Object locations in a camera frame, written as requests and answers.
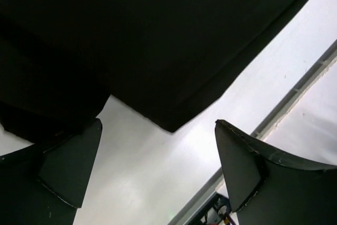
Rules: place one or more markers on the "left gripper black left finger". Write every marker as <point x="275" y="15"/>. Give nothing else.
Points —
<point x="47" y="184"/>

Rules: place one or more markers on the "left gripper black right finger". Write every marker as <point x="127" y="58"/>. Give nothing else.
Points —
<point x="267" y="185"/>

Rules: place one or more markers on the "black trousers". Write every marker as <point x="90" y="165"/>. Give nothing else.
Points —
<point x="169" y="60"/>

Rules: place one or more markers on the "aluminium table frame rail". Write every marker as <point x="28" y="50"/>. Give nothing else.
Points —
<point x="214" y="196"/>

